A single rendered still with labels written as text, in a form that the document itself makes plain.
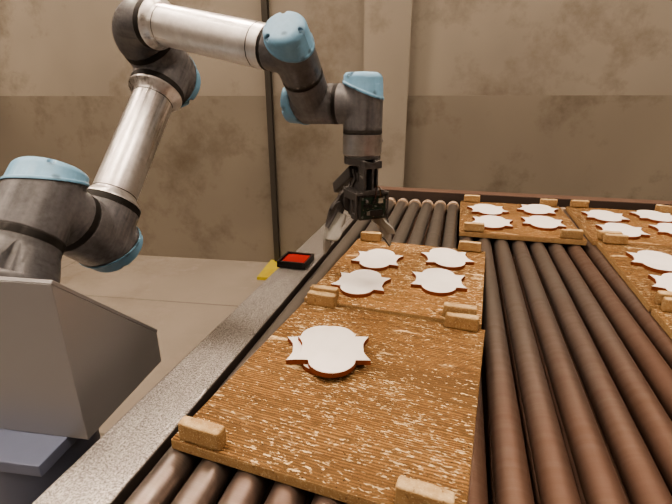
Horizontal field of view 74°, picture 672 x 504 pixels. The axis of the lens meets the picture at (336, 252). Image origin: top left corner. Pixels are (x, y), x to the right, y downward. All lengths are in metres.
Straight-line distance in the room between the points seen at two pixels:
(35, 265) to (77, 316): 0.13
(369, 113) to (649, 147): 2.99
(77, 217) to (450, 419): 0.66
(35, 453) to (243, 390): 0.29
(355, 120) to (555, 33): 2.70
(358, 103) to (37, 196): 0.55
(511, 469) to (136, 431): 0.47
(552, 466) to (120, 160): 0.88
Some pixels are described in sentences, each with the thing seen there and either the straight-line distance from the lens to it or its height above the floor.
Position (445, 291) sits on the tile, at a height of 0.95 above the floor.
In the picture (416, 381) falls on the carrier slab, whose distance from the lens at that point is 0.69.
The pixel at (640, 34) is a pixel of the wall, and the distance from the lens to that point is 3.62.
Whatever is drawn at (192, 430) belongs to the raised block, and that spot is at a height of 0.96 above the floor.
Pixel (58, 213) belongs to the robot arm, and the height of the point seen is 1.16.
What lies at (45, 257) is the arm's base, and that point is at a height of 1.10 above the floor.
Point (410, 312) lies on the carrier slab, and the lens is 0.88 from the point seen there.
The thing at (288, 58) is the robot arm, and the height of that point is 1.39.
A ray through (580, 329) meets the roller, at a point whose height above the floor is 0.92.
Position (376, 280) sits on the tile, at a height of 0.95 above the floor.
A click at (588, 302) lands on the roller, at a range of 1.08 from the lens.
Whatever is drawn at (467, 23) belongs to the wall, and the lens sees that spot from 3.37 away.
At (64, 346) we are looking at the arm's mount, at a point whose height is 1.02.
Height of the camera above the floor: 1.34
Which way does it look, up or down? 20 degrees down
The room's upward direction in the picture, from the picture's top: straight up
